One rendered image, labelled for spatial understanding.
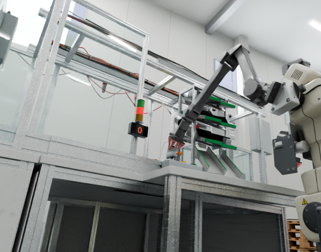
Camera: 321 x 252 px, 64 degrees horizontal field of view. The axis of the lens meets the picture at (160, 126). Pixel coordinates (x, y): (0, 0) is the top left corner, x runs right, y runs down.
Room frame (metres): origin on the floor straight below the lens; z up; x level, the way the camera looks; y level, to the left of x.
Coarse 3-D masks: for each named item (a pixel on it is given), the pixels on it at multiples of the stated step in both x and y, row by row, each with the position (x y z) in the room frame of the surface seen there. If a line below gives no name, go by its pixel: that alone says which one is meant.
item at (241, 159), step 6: (186, 150) 2.77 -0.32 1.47; (204, 150) 2.52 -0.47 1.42; (216, 150) 2.54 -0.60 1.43; (222, 150) 2.58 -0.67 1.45; (234, 150) 2.68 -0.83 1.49; (240, 150) 2.74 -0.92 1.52; (186, 156) 2.76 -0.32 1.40; (234, 156) 2.68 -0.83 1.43; (240, 156) 2.74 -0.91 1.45; (246, 156) 2.79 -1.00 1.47; (186, 162) 2.76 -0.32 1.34; (198, 162) 2.59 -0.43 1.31; (234, 162) 2.68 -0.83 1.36; (240, 162) 2.73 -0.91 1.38; (246, 162) 2.79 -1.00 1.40; (240, 168) 2.73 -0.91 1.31; (246, 168) 2.79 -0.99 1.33; (246, 174) 2.78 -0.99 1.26
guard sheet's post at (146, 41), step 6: (144, 42) 1.52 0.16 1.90; (144, 48) 1.52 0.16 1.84; (144, 54) 1.52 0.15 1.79; (144, 60) 1.53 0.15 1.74; (144, 66) 1.53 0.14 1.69; (144, 72) 1.53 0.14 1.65; (144, 78) 1.53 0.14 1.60; (138, 90) 1.52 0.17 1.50; (138, 96) 1.52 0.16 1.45; (132, 144) 1.52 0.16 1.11; (132, 150) 1.52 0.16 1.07
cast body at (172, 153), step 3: (171, 147) 1.48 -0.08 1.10; (174, 147) 1.49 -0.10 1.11; (168, 150) 1.50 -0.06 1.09; (171, 150) 1.48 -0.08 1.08; (174, 150) 1.49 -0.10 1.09; (168, 153) 1.50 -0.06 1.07; (171, 153) 1.48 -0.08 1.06; (174, 153) 1.48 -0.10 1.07; (168, 156) 1.50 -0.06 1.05; (171, 156) 1.49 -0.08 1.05; (174, 156) 1.49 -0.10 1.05
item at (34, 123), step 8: (80, 0) 1.25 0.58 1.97; (64, 8) 1.21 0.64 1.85; (96, 8) 1.31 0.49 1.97; (64, 16) 1.22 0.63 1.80; (112, 16) 1.37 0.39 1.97; (64, 24) 1.22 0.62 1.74; (128, 24) 1.44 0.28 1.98; (56, 32) 1.23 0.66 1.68; (144, 32) 1.51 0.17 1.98; (56, 40) 1.21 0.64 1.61; (56, 48) 1.22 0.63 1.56; (48, 64) 1.21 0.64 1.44; (48, 72) 1.22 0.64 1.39; (48, 80) 1.22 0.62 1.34; (40, 96) 1.21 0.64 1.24; (40, 104) 1.22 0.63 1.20; (40, 112) 1.22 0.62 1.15; (32, 120) 1.21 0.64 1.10; (32, 128) 1.21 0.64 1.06
